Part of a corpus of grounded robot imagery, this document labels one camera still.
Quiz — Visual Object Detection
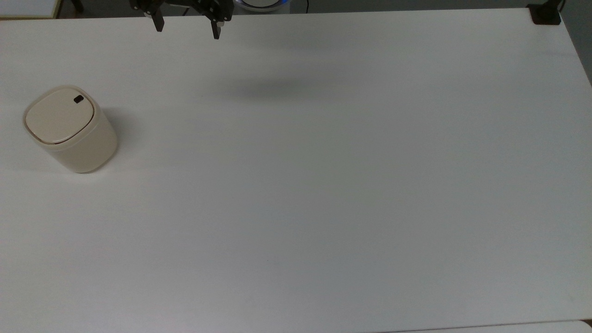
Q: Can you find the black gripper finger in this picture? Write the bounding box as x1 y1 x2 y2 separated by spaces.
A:
146 6 166 33
203 9 225 40

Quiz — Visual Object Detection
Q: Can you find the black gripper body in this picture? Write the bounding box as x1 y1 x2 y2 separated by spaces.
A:
129 0 234 22

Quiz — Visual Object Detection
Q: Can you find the beige trash bin with lid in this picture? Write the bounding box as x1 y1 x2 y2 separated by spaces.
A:
23 85 119 174

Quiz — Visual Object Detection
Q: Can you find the wood-edged white desk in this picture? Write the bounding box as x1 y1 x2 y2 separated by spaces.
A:
0 0 63 20

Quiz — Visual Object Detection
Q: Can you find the white adjacent table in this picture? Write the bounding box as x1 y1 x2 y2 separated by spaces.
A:
384 319 592 333

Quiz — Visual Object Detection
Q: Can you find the black camera stand clamp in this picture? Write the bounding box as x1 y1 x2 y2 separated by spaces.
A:
527 0 566 25

